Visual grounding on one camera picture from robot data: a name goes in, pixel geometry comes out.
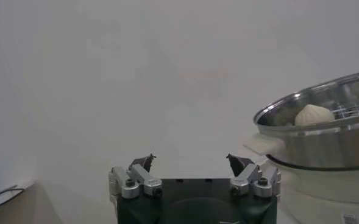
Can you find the white side table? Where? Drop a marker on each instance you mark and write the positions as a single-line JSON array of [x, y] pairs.
[[2, 196]]

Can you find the stainless steel steamer basket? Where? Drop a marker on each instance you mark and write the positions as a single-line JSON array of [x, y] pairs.
[[334, 146]]

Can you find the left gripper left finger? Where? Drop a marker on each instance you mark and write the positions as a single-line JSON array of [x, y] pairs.
[[145, 181]]

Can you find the white electric cooker pot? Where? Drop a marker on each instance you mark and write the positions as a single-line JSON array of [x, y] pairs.
[[319, 194]]

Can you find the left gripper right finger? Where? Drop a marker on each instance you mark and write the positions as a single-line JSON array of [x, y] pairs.
[[246, 178]]

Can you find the white steamed baozi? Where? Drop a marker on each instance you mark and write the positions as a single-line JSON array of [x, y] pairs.
[[314, 115]]

